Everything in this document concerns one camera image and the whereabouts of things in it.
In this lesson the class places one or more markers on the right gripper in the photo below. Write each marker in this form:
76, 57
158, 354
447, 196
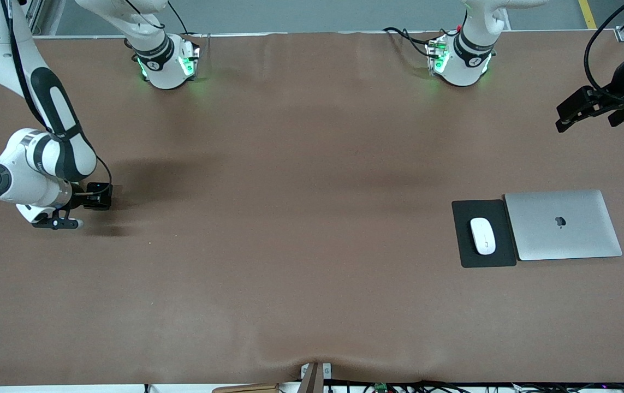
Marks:
91, 198

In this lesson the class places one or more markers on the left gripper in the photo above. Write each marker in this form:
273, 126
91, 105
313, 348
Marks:
621, 94

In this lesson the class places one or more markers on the black phone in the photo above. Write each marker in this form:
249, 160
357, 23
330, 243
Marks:
100, 199

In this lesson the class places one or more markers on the white computer mouse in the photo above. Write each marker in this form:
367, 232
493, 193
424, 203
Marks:
482, 236

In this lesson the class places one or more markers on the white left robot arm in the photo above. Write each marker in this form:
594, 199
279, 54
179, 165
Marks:
473, 54

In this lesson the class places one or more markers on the black mouse pad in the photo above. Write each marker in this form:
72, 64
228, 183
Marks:
462, 256

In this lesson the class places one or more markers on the silver closed laptop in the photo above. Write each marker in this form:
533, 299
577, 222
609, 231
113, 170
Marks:
563, 240

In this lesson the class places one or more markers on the brown table cover mat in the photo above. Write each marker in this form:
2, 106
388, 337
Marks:
312, 300

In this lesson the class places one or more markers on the brown wooden board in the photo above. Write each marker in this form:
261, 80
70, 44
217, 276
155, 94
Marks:
246, 388

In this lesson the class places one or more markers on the green connector plug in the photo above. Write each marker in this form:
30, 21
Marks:
380, 387

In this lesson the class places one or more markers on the brown upright post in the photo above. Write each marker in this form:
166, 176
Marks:
312, 379

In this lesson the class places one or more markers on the grey metal bracket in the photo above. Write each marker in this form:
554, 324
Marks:
327, 370

